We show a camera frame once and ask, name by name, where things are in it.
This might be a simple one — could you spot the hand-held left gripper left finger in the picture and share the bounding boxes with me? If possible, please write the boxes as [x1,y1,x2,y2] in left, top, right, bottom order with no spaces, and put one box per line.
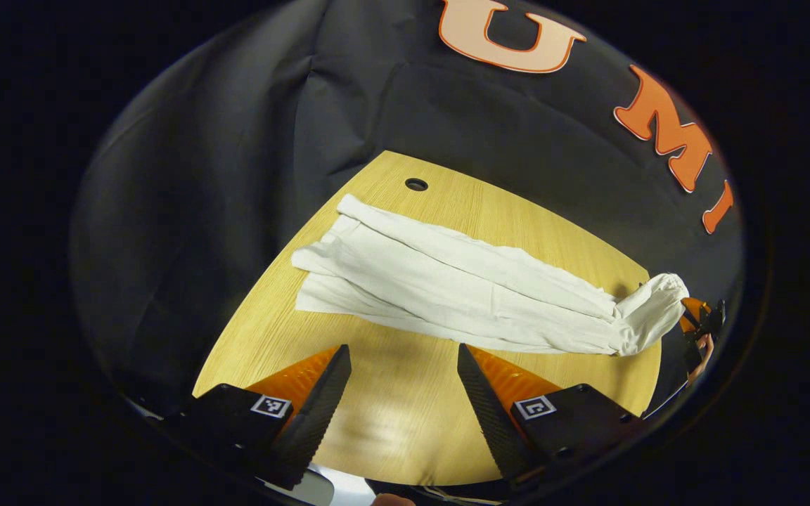
[180,344,353,491]

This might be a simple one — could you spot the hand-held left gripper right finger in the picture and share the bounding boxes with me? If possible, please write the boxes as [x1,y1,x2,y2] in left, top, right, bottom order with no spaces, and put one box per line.
[456,343,648,491]

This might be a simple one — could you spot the white jeans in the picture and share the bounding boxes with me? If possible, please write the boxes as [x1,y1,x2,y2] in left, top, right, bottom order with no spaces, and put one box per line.
[291,194,690,357]

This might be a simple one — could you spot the black backdrop cloth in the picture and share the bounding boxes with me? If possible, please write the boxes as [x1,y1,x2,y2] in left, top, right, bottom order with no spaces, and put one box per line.
[71,0,747,422]

